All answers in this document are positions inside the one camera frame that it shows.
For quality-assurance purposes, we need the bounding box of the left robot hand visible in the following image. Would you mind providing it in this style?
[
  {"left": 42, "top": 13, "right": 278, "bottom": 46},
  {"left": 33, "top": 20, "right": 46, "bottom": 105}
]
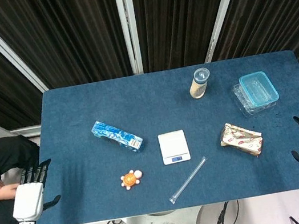
[{"left": 4, "top": 157, "right": 66, "bottom": 224}]

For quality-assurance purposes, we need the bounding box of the white digital scale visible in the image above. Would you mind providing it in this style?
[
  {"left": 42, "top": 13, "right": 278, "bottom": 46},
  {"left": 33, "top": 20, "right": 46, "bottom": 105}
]
[{"left": 157, "top": 129, "right": 192, "bottom": 166}]

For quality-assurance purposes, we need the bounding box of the person in black clothes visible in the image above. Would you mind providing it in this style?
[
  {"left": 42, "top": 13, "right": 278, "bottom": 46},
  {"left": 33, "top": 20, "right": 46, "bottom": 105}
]
[{"left": 0, "top": 129, "right": 54, "bottom": 224}]

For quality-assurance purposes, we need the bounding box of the gold red patterned snack bag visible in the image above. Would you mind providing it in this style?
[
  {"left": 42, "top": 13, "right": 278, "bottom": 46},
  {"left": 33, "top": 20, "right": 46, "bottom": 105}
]
[{"left": 217, "top": 117, "right": 266, "bottom": 163}]

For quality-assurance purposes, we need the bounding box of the blue plastic container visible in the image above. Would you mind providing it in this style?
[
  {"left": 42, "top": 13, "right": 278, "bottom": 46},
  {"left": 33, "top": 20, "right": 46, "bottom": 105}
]
[{"left": 237, "top": 68, "right": 281, "bottom": 109}]

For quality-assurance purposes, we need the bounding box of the clear plastic tray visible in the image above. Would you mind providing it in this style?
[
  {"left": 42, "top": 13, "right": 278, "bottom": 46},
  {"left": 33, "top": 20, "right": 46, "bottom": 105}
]
[{"left": 230, "top": 77, "right": 280, "bottom": 120}]

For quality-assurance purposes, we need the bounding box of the orange toy turtle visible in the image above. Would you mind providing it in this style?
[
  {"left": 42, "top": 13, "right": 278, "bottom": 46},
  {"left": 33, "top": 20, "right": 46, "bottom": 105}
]
[{"left": 119, "top": 168, "right": 146, "bottom": 192}]

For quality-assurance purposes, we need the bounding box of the blue packaged snack pack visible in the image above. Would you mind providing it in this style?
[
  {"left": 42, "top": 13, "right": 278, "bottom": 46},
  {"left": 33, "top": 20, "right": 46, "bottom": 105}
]
[{"left": 89, "top": 113, "right": 146, "bottom": 159}]

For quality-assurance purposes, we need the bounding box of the clear glass tube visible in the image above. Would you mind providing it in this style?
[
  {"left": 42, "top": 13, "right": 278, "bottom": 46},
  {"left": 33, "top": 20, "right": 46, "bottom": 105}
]
[{"left": 163, "top": 156, "right": 215, "bottom": 205}]

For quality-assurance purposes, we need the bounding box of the clear jar with tan powder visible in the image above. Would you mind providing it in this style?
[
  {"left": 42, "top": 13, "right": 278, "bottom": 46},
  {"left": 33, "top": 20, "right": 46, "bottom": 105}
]
[{"left": 186, "top": 66, "right": 215, "bottom": 100}]

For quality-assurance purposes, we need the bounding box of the blue table cloth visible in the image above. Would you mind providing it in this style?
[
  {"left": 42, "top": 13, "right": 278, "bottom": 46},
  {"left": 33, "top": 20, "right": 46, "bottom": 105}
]
[{"left": 13, "top": 46, "right": 299, "bottom": 224}]

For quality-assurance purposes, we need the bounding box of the dark curtain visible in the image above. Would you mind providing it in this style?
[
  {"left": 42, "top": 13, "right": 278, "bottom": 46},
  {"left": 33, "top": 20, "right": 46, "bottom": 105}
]
[{"left": 0, "top": 0, "right": 299, "bottom": 132}]

